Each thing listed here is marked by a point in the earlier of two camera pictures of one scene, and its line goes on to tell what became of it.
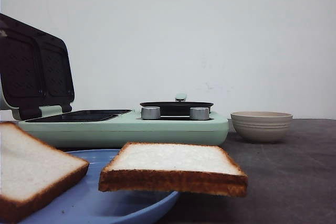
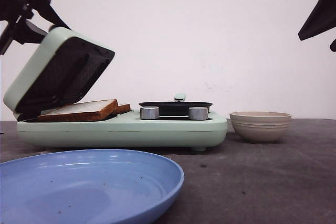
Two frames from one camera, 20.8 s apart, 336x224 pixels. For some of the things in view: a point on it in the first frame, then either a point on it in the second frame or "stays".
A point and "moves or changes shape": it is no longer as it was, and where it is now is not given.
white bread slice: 30,168 to 123,107
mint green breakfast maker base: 116,127 stays
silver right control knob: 199,113 stays
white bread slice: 175,168 to 89,112
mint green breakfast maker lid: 34,70 moves or changes shape
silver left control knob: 150,113 stays
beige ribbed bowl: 261,126 stays
